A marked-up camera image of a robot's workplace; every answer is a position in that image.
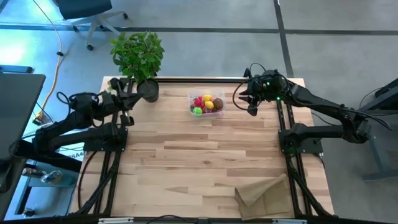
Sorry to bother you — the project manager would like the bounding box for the grey metal desk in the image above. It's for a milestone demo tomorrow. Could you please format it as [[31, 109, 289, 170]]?
[[343, 77, 398, 183]]

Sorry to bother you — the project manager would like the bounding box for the dark office chair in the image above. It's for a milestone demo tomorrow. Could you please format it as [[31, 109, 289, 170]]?
[[55, 0, 129, 52]]

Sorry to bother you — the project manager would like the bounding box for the beige cloth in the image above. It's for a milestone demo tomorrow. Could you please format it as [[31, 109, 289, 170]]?
[[234, 173, 295, 221]]

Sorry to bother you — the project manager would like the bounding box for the clear plastic tupperware container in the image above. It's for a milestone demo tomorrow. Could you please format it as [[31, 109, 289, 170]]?
[[188, 88, 227, 118]]

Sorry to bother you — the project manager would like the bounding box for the clear plastic bottle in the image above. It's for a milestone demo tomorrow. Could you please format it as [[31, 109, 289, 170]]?
[[40, 170, 63, 184]]

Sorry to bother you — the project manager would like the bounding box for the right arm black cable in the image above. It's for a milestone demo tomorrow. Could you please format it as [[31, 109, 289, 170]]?
[[232, 62, 393, 131]]

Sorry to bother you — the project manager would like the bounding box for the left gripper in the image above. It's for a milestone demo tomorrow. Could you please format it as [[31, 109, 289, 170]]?
[[99, 77, 143, 127]]

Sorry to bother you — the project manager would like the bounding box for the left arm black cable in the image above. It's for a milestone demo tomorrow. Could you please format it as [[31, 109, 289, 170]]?
[[55, 91, 103, 128]]

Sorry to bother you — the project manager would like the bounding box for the green potted plant black pot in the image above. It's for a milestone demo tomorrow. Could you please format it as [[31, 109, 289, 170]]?
[[109, 30, 165, 103]]

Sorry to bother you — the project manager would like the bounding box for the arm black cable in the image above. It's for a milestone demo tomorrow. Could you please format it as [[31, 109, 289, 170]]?
[[55, 91, 103, 128], [232, 62, 393, 131]]

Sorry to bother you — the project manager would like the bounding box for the yellow floor cable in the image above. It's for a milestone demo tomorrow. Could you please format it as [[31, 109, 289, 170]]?
[[32, 0, 63, 119]]

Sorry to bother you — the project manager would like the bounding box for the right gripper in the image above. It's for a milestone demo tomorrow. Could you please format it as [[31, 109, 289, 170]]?
[[238, 70, 289, 117]]

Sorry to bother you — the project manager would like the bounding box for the brown bottle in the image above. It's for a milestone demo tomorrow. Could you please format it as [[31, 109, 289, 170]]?
[[21, 167, 43, 178]]

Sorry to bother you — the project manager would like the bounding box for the black metal table frame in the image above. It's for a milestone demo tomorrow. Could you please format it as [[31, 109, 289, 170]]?
[[70, 77, 335, 218]]

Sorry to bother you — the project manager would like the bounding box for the white bracket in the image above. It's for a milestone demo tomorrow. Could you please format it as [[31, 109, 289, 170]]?
[[272, 219, 308, 224], [98, 217, 134, 224]]

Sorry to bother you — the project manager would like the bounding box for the dark grey desk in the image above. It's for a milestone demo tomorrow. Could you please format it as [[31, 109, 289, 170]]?
[[0, 73, 47, 218]]

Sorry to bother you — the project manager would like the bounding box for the white paper sheet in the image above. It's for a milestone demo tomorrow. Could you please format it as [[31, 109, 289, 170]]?
[[67, 149, 88, 162]]

